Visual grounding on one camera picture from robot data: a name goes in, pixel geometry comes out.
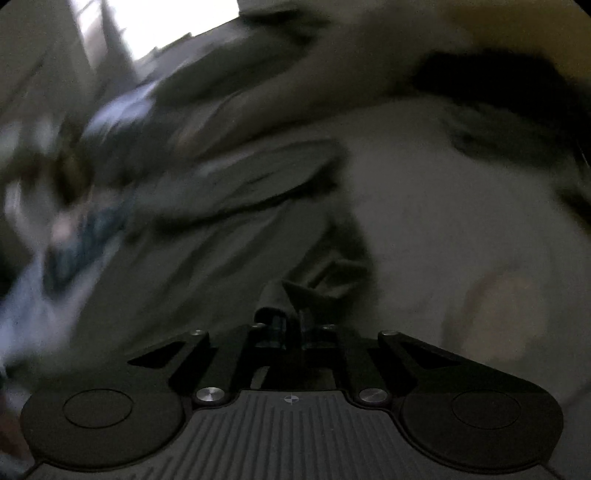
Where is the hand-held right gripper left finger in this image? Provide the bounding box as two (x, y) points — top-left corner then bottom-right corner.
(127, 309), (289, 407)

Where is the blue-grey printed duvet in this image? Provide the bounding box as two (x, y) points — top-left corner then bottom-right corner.
(78, 82), (161, 145)

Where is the grey-green blanket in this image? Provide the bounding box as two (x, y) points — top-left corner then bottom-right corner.
(151, 8), (334, 121)

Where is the blue garment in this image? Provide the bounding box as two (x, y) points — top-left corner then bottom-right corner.
(43, 202), (136, 288)

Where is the grey garment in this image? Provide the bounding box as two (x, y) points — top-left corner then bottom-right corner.
(46, 83), (385, 352)

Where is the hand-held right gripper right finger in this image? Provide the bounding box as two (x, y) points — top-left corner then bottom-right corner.
(298, 311), (462, 407)

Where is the black garment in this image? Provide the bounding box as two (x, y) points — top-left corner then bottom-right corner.
(410, 47), (591, 209)

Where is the barred window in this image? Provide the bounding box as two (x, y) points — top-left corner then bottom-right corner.
(68, 0), (242, 64)

